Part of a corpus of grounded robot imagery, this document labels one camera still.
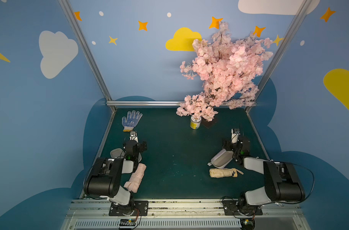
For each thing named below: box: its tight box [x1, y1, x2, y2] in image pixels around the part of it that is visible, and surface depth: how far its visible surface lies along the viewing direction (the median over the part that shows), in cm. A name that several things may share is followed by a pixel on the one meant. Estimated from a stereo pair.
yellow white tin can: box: [189, 115, 202, 130], surface depth 106 cm
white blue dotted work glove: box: [121, 110, 143, 132], surface depth 116 cm
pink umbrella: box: [123, 162, 147, 194], surface depth 82 cm
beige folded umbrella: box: [209, 168, 245, 178], surface depth 86 cm
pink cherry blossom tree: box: [175, 21, 274, 122], surface depth 77 cm
